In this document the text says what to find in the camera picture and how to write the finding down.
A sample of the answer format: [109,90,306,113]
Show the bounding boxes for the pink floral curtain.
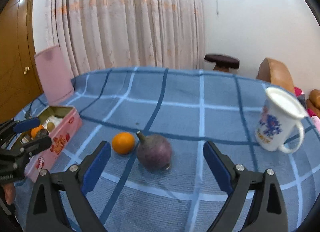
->
[45,0,204,76]

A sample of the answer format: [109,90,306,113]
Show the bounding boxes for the brown leather armchair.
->
[256,58,295,94]

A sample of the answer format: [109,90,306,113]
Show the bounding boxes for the green longan back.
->
[46,121,55,132]

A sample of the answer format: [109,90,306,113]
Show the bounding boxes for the printed paper leaflet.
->
[42,115,63,128]

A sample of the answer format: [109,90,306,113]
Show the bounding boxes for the small orange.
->
[112,132,135,155]

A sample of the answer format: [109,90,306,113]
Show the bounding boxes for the blue plaid tablecloth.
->
[13,66,320,232]

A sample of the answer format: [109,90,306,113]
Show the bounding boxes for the dark round stool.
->
[204,54,240,73]

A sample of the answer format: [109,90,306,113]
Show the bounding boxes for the black power cable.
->
[24,100,34,120]

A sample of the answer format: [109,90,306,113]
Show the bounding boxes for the dark mangosteen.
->
[35,129,49,139]

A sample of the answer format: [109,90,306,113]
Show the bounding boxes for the pink cylindrical appliance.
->
[35,45,74,106]

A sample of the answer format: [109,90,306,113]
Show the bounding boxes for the large orange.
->
[31,125,44,139]

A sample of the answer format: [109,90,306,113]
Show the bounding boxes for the white cartoon mug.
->
[254,86,308,154]

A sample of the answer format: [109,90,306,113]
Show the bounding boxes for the pink tin box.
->
[24,106,82,182]

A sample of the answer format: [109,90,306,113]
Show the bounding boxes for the purple round radish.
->
[136,131,172,172]

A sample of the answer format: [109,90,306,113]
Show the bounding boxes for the person's left hand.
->
[2,183,16,205]

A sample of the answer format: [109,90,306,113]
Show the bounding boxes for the pink floral cushion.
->
[294,87,320,132]

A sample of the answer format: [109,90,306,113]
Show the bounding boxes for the brown wooden door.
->
[1,0,43,122]

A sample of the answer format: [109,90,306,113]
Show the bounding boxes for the brown leather sofa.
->
[306,89,320,117]

